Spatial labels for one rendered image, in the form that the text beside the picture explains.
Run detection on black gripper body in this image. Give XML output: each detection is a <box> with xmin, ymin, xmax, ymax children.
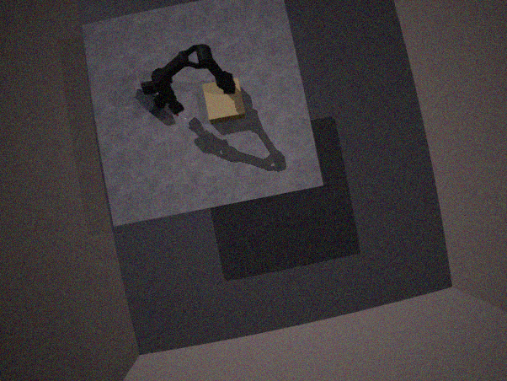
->
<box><xmin>159</xmin><ymin>89</ymin><xmax>184</xmax><ymax>115</ymax></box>

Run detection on dark grey sloped panel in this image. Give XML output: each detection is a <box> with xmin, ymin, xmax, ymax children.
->
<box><xmin>135</xmin><ymin>89</ymin><xmax>162</xmax><ymax>116</ymax></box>

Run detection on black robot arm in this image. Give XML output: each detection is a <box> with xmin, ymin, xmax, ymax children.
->
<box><xmin>141</xmin><ymin>44</ymin><xmax>235</xmax><ymax>109</ymax></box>

